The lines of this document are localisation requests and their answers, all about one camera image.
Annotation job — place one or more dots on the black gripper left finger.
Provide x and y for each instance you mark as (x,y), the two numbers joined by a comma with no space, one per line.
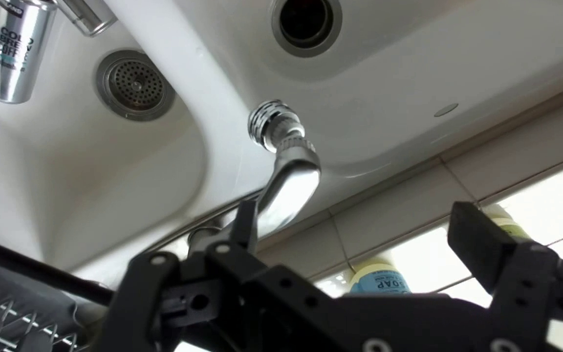
(245,225)

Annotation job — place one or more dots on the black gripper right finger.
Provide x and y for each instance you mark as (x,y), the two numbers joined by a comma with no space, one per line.
(480,244)

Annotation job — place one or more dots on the chrome sink faucet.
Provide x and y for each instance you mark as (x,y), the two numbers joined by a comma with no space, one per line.
(292,182)

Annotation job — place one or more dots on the green bottle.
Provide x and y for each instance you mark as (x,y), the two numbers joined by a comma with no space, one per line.
(507,221)

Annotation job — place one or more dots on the blue and white soap bottle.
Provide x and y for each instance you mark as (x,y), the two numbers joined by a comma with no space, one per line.
(380,279)

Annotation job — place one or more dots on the white double basin sink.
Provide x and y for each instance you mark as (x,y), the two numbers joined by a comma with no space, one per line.
(99,168)

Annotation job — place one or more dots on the metal sink strainer drain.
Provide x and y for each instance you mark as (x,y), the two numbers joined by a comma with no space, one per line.
(136,86)

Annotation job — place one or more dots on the open dark sink drain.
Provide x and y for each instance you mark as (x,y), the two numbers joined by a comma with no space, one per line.
(306,21)

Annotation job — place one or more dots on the shorter silver can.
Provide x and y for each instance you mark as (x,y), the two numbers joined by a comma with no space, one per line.
(15,51)

